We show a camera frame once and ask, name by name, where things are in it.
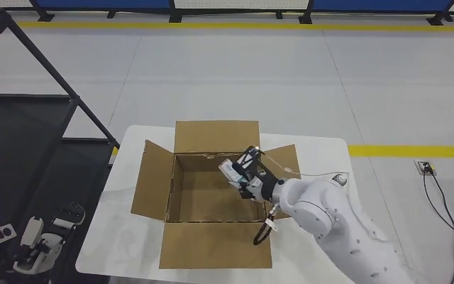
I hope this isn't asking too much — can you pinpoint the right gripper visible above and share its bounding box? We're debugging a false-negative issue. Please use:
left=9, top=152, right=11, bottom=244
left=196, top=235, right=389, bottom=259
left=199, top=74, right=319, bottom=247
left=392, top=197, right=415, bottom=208
left=228, top=159, right=284, bottom=204

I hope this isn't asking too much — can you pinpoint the small white box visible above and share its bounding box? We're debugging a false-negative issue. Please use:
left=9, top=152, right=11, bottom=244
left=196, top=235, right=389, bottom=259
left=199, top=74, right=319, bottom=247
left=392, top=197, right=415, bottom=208
left=218, top=158, right=247, bottom=190

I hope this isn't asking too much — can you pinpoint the large brown cardboard carton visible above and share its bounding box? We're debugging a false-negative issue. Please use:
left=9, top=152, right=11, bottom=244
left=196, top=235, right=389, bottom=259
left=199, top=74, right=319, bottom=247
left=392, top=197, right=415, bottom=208
left=130, top=119, right=302, bottom=270

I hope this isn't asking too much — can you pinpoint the white perforated partition panel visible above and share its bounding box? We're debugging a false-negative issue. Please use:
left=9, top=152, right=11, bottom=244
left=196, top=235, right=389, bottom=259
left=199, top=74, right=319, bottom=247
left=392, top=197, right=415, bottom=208
left=169, top=0, right=315, bottom=24

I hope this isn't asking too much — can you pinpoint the dark mesh fence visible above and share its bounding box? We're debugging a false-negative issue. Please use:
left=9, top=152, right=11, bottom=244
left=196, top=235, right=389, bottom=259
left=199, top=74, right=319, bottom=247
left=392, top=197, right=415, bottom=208
left=0, top=6, right=121, bottom=284

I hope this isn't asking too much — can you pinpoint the blue partition panel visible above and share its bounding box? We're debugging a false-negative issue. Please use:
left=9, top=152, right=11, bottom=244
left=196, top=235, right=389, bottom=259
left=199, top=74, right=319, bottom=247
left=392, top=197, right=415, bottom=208
left=28, top=0, right=185, bottom=23
left=299, top=0, right=454, bottom=26

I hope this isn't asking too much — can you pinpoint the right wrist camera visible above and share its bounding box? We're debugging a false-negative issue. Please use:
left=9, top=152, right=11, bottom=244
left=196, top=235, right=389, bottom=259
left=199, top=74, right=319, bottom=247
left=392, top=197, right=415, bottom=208
left=236, top=145, right=266, bottom=178

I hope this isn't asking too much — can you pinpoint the black cable with white tag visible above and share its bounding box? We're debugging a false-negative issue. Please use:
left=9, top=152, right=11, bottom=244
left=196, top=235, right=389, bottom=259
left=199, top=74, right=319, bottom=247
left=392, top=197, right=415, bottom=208
left=252, top=202, right=279, bottom=247

